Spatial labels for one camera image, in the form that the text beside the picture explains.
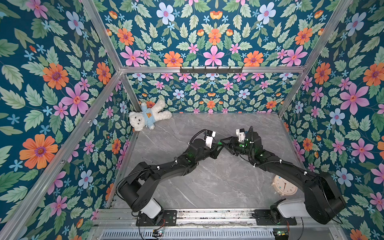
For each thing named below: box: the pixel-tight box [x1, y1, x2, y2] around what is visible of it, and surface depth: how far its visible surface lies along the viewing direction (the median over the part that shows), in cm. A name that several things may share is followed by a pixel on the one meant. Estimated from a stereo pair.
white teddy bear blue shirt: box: [128, 98, 172, 131], surface depth 110 cm
